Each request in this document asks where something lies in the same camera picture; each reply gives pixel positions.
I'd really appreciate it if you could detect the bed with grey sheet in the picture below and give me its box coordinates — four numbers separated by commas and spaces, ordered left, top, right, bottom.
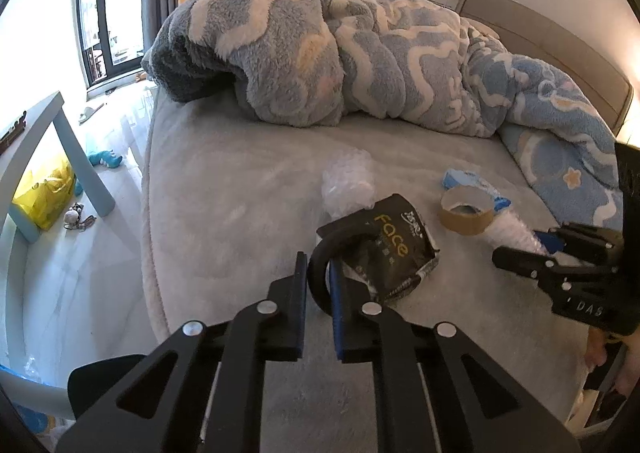
140, 85, 626, 453

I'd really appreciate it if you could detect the small keychain toy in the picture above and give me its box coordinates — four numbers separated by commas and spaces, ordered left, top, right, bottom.
62, 203, 97, 231

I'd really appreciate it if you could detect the yellow plastic bag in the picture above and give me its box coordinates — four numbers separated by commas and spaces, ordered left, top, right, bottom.
12, 158, 77, 231

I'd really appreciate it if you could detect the blue white fleece blanket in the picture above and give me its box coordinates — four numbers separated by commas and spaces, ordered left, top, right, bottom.
141, 0, 626, 234

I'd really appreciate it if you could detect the person's right hand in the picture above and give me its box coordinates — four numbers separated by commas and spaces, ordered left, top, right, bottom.
582, 328, 640, 396

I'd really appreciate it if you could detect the clear plastic bag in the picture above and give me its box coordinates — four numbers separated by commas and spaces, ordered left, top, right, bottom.
321, 148, 377, 221

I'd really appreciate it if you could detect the brown tape roll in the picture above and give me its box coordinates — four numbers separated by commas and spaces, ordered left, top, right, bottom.
439, 185, 496, 236

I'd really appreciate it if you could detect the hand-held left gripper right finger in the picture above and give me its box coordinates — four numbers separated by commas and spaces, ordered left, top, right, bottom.
327, 260, 568, 453

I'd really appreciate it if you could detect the black packet with strap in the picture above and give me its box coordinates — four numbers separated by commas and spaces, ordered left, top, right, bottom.
307, 193, 442, 316

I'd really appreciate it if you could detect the grey padded headboard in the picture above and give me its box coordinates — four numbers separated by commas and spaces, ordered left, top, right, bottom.
457, 0, 633, 134

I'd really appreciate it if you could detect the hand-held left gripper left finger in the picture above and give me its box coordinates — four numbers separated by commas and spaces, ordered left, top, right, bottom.
55, 252, 308, 453

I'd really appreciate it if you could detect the black framed glass door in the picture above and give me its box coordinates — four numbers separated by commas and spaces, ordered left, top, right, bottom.
77, 0, 151, 94

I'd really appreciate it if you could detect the light blue table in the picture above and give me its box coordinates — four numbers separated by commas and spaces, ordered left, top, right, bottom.
0, 90, 117, 246

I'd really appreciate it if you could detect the blue tissue packet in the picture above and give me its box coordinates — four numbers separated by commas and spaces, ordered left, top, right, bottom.
441, 168, 511, 214

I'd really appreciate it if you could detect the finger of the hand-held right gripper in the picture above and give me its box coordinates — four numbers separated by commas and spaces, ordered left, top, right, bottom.
491, 245, 623, 291
532, 222, 626, 256

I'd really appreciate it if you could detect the blue plush toy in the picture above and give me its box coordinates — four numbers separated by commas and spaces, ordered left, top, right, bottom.
87, 149, 124, 168

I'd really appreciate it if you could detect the beige pillow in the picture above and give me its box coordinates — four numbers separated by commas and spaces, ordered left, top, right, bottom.
467, 17, 502, 41

